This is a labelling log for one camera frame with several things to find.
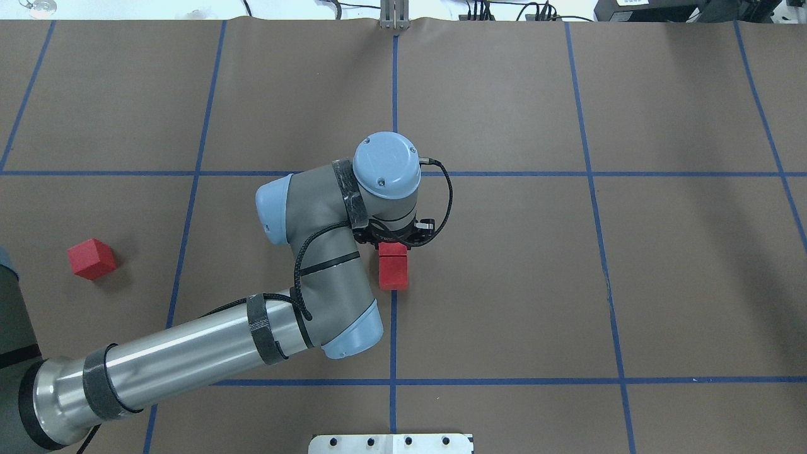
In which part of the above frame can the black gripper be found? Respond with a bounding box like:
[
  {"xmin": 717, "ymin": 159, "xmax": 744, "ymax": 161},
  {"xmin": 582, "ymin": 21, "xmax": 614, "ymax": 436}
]
[{"xmin": 352, "ymin": 214, "xmax": 436, "ymax": 249}]

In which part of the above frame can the red block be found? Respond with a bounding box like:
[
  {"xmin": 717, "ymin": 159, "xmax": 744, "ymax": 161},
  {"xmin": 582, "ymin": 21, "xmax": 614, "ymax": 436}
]
[
  {"xmin": 378, "ymin": 242, "xmax": 409, "ymax": 259},
  {"xmin": 378, "ymin": 255, "xmax": 409, "ymax": 291},
  {"xmin": 67, "ymin": 238, "xmax": 118, "ymax": 281}
]

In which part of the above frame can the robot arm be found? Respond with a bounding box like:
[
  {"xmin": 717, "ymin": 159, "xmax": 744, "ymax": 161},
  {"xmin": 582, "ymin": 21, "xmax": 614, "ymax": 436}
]
[{"xmin": 2, "ymin": 131, "xmax": 443, "ymax": 453}]

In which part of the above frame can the white pillar base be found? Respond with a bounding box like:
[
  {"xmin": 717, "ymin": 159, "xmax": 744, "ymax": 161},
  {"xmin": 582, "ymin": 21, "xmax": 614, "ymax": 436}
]
[{"xmin": 308, "ymin": 433, "xmax": 475, "ymax": 453}]

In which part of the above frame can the black box with label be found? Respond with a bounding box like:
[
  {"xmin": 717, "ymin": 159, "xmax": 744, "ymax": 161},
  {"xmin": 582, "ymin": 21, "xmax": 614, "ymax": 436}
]
[{"xmin": 594, "ymin": 1, "xmax": 701, "ymax": 23}]

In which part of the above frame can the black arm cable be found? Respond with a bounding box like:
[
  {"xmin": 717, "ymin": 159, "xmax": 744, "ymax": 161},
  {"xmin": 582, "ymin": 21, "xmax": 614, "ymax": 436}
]
[{"xmin": 76, "ymin": 156, "xmax": 455, "ymax": 454}]

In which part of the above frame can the aluminium frame post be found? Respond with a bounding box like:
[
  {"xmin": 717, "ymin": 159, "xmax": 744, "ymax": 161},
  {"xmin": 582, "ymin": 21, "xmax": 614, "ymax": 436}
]
[{"xmin": 378, "ymin": 0, "xmax": 411, "ymax": 31}]

